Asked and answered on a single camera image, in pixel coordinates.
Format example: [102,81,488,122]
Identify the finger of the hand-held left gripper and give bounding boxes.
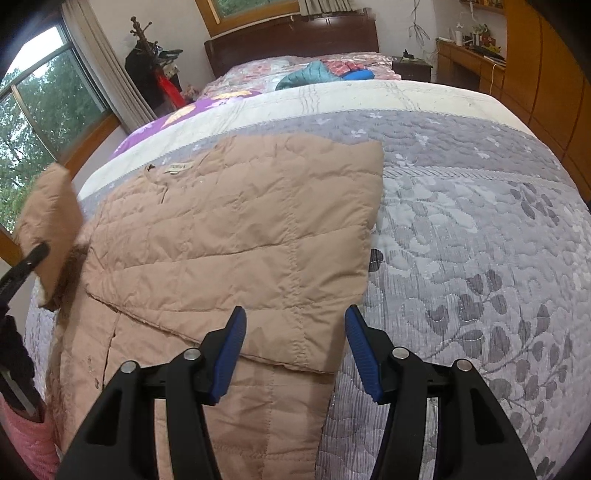
[0,242,51,303]

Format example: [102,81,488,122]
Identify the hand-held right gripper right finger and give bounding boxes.
[344,305,539,480]

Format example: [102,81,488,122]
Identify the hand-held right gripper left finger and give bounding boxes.
[58,305,247,480]

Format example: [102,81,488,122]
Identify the tan quilted down jacket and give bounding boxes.
[13,135,385,480]

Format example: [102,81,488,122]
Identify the person's left forearm pink sleeve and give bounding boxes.
[0,392,61,480]

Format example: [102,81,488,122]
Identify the person's left hand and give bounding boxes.
[0,316,42,422]

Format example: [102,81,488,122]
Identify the grey leaf-patterned quilted bedspread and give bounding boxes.
[25,108,591,480]

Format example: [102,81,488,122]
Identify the large wooden-framed window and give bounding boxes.
[0,23,122,252]

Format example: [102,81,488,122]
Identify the purple floral sheet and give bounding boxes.
[113,88,264,158]

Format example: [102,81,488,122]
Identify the beige curtain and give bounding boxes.
[60,0,158,134]

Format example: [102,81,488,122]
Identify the black hanging clothing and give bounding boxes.
[124,44,183,112]

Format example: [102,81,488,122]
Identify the red hanging item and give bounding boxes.
[157,69,183,112]

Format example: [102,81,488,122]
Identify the wooden coat rack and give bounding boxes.
[130,16,153,51]

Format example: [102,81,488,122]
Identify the cream blanket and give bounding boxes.
[76,80,536,201]

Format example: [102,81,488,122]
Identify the pink floral quilt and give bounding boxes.
[198,52,402,100]

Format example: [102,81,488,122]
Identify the teal cloth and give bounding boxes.
[276,61,345,92]

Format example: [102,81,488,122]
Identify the dark wooden nightstand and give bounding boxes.
[392,55,434,83]

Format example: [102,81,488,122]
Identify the red plaid cloth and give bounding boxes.
[322,58,365,75]

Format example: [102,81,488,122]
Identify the wooden desk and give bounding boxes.
[436,39,509,100]

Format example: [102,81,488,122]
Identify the dark wooden headboard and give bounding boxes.
[204,14,380,79]

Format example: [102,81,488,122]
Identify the clutter on desk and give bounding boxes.
[466,23,506,61]

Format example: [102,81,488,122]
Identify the wooden wardrobe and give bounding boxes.
[501,0,591,204]

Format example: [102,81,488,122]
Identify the hanging wall cables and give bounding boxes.
[409,0,437,61]

